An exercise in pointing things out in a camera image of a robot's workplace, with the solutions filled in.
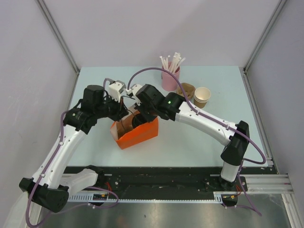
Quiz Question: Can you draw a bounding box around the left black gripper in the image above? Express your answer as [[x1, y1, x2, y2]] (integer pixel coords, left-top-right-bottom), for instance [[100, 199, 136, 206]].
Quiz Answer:
[[95, 93, 129, 122]]

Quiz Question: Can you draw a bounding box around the black plastic cup lid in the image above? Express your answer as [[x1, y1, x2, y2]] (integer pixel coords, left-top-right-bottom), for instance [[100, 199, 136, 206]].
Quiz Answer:
[[132, 114, 146, 128]]

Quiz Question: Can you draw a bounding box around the orange paper bag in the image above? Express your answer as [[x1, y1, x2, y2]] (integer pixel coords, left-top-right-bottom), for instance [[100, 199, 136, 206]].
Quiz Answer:
[[110, 106, 159, 150]]

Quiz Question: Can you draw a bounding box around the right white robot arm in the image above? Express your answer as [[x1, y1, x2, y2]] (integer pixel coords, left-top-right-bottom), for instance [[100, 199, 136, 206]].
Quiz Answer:
[[131, 84, 249, 190]]

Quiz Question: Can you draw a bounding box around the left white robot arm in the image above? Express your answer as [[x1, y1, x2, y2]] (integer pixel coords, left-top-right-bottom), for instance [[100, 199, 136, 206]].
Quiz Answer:
[[19, 85, 128, 213]]

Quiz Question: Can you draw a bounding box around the pink straw holder cup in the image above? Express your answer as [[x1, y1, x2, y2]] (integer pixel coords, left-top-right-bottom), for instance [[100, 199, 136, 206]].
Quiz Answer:
[[161, 71, 178, 92]]

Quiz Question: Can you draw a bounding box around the white wrapped straws bundle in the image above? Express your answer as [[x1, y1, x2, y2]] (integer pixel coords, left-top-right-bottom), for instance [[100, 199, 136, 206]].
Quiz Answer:
[[159, 52, 186, 73]]

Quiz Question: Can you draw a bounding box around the stack of brown paper cups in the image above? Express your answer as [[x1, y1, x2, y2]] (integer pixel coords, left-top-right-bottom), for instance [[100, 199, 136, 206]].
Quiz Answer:
[[194, 87, 211, 108]]

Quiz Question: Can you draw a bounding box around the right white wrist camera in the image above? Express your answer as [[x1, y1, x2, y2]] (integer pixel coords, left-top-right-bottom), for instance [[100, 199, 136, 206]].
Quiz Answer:
[[126, 84, 142, 97]]

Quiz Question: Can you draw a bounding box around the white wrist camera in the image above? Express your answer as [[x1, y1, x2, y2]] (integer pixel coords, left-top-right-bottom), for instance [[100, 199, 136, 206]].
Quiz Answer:
[[108, 81, 126, 102], [126, 84, 142, 97]]

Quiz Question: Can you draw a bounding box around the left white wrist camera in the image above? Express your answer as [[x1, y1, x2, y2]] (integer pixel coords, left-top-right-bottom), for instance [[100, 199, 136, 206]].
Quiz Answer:
[[108, 81, 126, 102]]

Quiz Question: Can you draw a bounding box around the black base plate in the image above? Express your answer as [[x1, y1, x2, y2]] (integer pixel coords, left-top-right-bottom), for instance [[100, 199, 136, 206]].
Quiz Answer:
[[64, 166, 277, 193]]

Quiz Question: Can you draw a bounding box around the white cable duct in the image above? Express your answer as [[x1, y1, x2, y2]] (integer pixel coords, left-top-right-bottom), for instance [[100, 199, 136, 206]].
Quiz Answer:
[[68, 191, 223, 204]]

